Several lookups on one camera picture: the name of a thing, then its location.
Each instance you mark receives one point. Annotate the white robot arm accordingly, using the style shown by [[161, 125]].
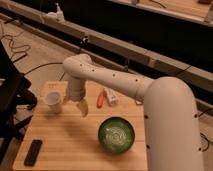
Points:
[[171, 121]]

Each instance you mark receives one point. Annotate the white ceramic cup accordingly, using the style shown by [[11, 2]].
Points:
[[53, 101]]

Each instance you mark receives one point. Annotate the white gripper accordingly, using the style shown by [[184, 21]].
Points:
[[75, 92]]

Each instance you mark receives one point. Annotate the white glue bottle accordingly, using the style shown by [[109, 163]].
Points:
[[111, 96]]

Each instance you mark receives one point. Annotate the green ceramic bowl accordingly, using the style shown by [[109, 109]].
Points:
[[116, 135]]

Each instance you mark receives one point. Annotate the orange marker pen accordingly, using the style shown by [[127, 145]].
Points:
[[100, 99]]

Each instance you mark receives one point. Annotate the black office chair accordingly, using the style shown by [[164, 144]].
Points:
[[13, 91]]

